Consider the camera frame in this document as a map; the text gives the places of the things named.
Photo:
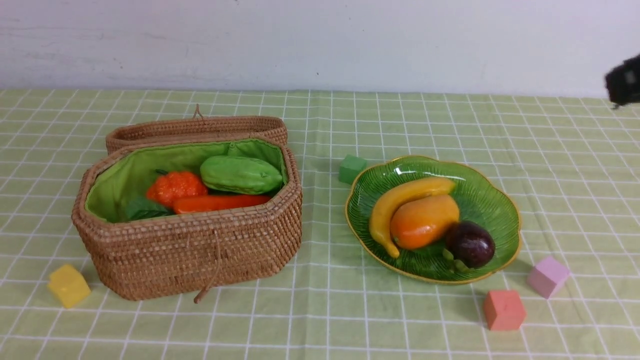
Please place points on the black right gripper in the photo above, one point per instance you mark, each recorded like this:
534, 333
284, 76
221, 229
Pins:
622, 83

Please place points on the yellow foam block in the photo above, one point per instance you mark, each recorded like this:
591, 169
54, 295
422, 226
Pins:
68, 286

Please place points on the green toy bitter gourd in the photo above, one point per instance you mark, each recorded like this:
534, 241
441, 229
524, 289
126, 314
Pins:
239, 174

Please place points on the yellow toy banana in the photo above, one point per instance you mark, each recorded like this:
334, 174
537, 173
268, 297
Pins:
386, 206

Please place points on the purple toy mangosteen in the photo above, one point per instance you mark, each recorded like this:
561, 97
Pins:
468, 246

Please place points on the orange toy pumpkin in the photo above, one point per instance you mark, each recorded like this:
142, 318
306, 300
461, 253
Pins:
170, 186

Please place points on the salmon pink foam cube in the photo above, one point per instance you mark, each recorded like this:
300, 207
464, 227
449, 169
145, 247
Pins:
503, 310

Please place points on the orange toy mango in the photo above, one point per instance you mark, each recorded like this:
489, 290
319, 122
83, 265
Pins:
422, 222

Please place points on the red toy chili pepper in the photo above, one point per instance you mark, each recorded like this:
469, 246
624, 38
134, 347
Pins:
217, 202

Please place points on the green checked tablecloth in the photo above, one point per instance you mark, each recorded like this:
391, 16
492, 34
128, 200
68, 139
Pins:
571, 165

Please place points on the green glass leaf plate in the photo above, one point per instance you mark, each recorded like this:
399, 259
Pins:
478, 199

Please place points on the lilac foam cube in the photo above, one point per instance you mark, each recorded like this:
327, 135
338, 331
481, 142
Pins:
547, 277

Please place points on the woven rattan basket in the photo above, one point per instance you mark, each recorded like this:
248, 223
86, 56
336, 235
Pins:
168, 255

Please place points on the green foam cube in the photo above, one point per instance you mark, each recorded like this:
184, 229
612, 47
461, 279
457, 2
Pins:
350, 167

